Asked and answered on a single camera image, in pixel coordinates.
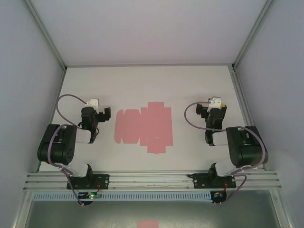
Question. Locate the pink paper box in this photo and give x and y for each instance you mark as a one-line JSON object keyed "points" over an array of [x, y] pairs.
{"points": [[152, 123]]}

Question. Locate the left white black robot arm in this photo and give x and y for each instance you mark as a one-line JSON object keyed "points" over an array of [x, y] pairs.
{"points": [[57, 147]]}

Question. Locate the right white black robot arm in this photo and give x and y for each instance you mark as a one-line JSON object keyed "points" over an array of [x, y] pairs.
{"points": [[249, 149]]}

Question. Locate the right circuit board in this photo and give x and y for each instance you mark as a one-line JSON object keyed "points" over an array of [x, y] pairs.
{"points": [[217, 196]]}

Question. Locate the circuit board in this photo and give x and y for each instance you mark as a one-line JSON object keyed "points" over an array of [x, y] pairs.
{"points": [[90, 196], [217, 196]]}

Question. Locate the left circuit board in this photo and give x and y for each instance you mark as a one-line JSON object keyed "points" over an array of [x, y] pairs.
{"points": [[90, 196]]}

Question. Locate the grey metal shelf plate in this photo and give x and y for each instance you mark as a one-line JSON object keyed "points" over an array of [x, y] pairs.
{"points": [[95, 213]]}

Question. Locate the pink paper sheet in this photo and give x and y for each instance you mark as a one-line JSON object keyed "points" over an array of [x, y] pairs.
{"points": [[147, 224]]}

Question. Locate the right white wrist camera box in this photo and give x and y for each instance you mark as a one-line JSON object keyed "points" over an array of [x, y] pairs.
{"points": [[215, 102]]}

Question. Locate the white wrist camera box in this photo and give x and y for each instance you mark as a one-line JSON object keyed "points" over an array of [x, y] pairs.
{"points": [[215, 102], [92, 102]]}

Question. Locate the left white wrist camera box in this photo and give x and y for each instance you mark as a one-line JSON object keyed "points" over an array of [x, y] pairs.
{"points": [[92, 102]]}

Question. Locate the right aluminium table side rail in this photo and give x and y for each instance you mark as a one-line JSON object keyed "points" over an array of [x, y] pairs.
{"points": [[240, 95]]}

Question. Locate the aluminium table side rail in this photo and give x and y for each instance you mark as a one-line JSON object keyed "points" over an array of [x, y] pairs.
{"points": [[62, 80], [240, 95]]}

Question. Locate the left aluminium table side rail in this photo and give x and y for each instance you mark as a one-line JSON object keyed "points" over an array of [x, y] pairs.
{"points": [[62, 80]]}

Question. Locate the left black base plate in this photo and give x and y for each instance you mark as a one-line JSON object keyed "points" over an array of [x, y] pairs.
{"points": [[102, 180]]}

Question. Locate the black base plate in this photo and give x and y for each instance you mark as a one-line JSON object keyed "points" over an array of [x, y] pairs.
{"points": [[199, 181], [102, 180]]}

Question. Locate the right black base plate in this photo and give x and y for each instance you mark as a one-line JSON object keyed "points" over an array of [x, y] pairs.
{"points": [[199, 181]]}

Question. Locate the right aluminium frame post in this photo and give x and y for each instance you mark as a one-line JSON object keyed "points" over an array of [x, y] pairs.
{"points": [[251, 35]]}

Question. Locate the aluminium frame post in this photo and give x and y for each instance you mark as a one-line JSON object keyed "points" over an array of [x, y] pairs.
{"points": [[47, 38], [251, 35]]}

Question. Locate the aluminium mounting rail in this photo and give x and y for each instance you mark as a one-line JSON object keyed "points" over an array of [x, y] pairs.
{"points": [[147, 180]]}

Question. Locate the left aluminium frame post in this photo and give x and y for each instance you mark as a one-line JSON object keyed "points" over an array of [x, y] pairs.
{"points": [[47, 38]]}

